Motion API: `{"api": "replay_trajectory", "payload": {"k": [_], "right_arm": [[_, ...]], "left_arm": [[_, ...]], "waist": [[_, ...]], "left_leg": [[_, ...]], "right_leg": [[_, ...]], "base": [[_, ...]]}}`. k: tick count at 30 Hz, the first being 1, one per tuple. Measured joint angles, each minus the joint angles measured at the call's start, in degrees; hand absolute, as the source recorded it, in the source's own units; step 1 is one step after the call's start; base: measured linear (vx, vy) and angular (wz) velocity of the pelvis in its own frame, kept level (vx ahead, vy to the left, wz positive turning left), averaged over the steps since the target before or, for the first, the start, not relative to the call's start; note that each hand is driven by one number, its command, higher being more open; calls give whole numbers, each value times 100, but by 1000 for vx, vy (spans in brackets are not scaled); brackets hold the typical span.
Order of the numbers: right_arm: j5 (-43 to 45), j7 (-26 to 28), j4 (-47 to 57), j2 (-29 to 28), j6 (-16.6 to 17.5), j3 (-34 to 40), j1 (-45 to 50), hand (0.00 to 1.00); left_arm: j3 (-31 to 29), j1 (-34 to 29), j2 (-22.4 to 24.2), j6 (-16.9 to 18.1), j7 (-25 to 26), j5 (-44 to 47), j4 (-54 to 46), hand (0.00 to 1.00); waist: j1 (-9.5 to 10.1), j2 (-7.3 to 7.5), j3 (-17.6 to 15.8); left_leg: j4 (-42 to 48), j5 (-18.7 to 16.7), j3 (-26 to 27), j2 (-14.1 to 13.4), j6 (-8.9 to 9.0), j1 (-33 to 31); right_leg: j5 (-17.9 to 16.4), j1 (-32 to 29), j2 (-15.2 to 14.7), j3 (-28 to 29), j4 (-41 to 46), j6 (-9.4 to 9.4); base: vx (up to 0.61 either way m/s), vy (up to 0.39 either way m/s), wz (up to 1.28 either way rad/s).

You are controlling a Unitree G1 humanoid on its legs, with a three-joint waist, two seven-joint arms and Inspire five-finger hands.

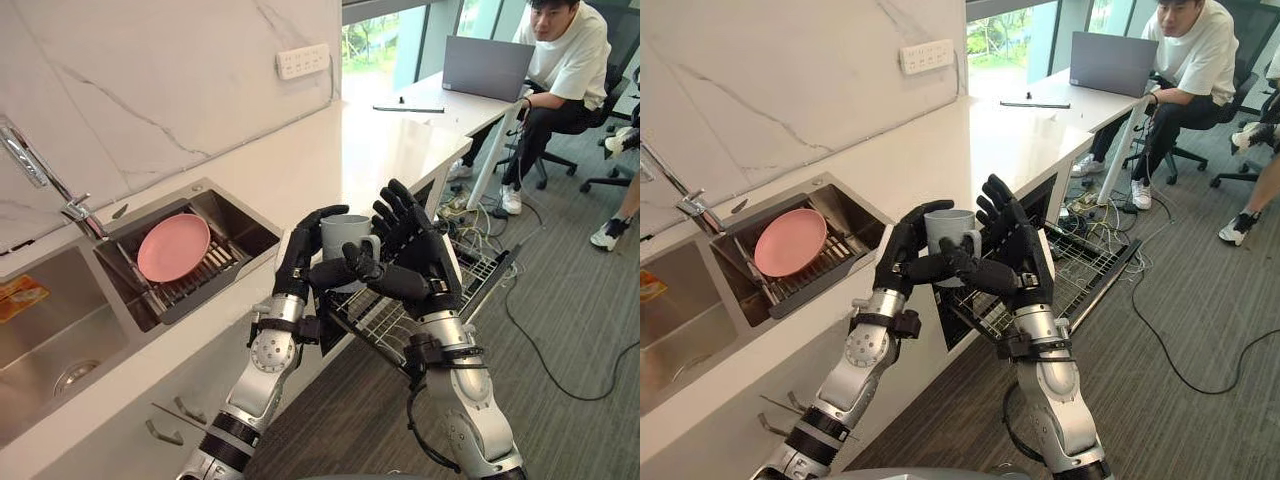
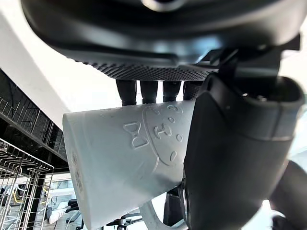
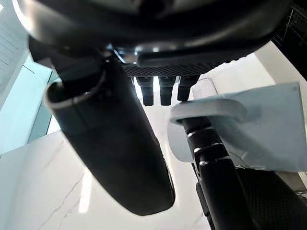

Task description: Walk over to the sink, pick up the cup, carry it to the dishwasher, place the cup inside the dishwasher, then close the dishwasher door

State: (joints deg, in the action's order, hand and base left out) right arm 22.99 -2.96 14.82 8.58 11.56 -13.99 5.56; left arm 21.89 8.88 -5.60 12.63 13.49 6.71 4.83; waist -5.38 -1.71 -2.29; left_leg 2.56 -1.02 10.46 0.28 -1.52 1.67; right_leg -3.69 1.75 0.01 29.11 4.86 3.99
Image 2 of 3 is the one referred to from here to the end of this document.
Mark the black dishwasher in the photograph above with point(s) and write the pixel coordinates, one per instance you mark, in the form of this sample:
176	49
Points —
14	91

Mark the pale grey embossed cup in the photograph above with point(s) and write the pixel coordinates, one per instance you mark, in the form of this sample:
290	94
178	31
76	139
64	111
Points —
108	155

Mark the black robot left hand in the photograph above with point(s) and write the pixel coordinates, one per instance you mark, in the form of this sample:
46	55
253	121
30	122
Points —
148	43

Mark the white countertop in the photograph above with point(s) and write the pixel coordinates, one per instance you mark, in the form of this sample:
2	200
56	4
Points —
48	72

